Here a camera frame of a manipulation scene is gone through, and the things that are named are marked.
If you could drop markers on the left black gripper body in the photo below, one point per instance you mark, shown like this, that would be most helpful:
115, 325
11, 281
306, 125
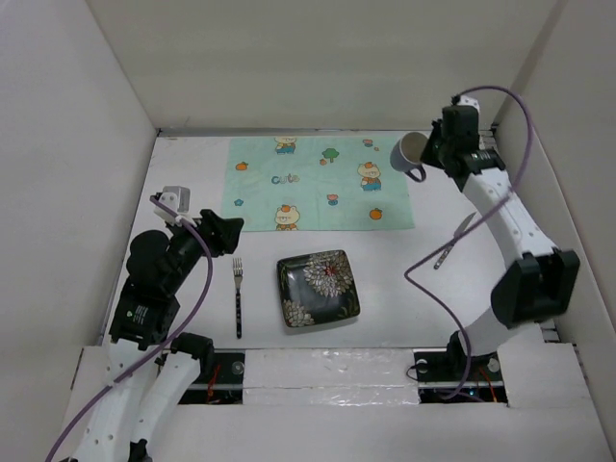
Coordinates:
190, 248

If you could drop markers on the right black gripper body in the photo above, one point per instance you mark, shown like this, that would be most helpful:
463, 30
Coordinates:
438, 147

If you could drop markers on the purple mug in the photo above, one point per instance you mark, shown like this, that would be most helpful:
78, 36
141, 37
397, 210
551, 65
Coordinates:
406, 156

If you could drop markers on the green cartoon print cloth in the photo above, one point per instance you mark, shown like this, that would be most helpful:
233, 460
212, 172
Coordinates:
337, 183

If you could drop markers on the black floral square plate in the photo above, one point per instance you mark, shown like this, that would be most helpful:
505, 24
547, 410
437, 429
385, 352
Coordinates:
317, 288

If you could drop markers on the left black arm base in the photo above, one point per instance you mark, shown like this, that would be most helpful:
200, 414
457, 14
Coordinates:
223, 384

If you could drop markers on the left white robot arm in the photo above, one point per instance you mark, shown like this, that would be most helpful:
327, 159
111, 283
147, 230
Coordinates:
151, 363

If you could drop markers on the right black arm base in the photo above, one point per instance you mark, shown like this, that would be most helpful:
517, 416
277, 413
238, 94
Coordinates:
438, 380

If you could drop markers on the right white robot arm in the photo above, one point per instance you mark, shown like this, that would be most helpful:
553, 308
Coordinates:
539, 277

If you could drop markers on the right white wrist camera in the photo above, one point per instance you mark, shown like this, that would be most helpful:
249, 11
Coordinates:
465, 100

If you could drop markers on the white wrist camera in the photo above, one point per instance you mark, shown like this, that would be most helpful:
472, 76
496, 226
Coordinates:
465, 100
172, 204

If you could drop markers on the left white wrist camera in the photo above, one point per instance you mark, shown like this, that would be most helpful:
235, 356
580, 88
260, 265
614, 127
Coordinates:
172, 204

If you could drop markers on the fork with dark handle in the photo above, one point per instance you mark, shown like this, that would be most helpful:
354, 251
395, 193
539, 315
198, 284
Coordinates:
238, 275

